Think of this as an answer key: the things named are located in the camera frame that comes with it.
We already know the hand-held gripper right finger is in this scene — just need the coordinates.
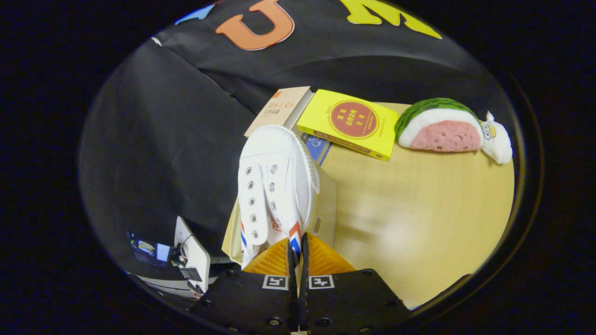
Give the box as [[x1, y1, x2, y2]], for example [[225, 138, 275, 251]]
[[298, 233, 413, 335]]

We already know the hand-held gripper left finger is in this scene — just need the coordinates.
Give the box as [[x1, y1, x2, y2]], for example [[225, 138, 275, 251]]
[[189, 237, 299, 335]]

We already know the cream fabric storage box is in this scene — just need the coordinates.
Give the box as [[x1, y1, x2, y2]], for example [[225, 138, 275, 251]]
[[221, 164, 338, 267]]

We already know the white striped canvas shoe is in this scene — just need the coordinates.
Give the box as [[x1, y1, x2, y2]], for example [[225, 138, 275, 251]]
[[237, 125, 321, 271]]

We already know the blue book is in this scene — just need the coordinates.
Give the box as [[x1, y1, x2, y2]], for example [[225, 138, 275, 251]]
[[300, 132, 332, 167]]

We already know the small lit monitor screen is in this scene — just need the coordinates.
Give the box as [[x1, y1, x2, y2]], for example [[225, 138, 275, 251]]
[[128, 232, 172, 269]]

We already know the yellow book with red circle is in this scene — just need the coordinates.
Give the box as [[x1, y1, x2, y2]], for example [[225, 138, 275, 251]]
[[297, 89, 400, 161]]

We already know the beige book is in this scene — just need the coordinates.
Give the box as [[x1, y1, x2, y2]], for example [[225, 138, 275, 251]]
[[244, 86, 314, 139]]

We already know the watermelon slice plush toy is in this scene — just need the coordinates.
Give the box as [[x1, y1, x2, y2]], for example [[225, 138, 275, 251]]
[[394, 97, 485, 154]]

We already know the small white plush toy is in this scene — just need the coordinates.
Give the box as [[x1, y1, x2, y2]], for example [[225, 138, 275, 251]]
[[480, 111, 513, 165]]

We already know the white device with cable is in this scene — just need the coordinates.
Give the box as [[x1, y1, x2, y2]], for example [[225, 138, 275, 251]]
[[174, 216, 211, 295]]

